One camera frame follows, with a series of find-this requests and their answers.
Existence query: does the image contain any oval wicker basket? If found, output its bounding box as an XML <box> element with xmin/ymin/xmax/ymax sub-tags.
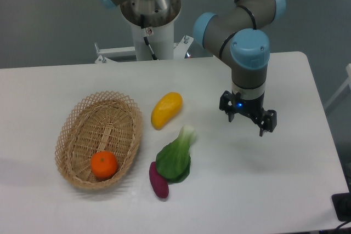
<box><xmin>55</xmin><ymin>91</ymin><xmax>143</xmax><ymax>190</ymax></box>

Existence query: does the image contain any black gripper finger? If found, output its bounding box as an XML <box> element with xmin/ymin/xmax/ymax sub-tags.
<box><xmin>219</xmin><ymin>90</ymin><xmax>235</xmax><ymax>122</ymax></box>
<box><xmin>258</xmin><ymin>109</ymin><xmax>277</xmax><ymax>137</ymax></box>

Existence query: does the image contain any black device at table edge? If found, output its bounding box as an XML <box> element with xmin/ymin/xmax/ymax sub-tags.
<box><xmin>331</xmin><ymin>192</ymin><xmax>350</xmax><ymax>221</ymax></box>

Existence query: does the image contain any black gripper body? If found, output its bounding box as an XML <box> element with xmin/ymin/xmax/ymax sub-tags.
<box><xmin>231</xmin><ymin>92</ymin><xmax>264</xmax><ymax>124</ymax></box>

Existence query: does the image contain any yellow mango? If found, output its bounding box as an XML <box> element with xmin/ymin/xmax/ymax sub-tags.
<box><xmin>150</xmin><ymin>92</ymin><xmax>183</xmax><ymax>130</ymax></box>

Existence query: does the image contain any green bok choy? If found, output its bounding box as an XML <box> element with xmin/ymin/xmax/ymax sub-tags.
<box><xmin>156</xmin><ymin>125</ymin><xmax>197</xmax><ymax>184</ymax></box>

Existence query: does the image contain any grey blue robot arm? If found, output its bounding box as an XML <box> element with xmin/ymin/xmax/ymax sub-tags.
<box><xmin>100</xmin><ymin>0</ymin><xmax>286</xmax><ymax>133</ymax></box>

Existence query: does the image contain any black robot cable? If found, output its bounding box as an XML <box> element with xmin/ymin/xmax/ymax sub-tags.
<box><xmin>140</xmin><ymin>14</ymin><xmax>159</xmax><ymax>61</ymax></box>

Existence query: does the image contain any orange fruit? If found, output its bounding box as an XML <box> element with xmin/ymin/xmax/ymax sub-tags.
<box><xmin>90</xmin><ymin>151</ymin><xmax>118</xmax><ymax>179</ymax></box>

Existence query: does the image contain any purple sweet potato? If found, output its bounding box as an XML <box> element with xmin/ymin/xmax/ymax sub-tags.
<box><xmin>149</xmin><ymin>162</ymin><xmax>169</xmax><ymax>199</ymax></box>

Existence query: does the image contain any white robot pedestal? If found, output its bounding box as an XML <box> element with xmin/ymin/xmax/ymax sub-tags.
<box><xmin>94</xmin><ymin>21</ymin><xmax>214</xmax><ymax>64</ymax></box>

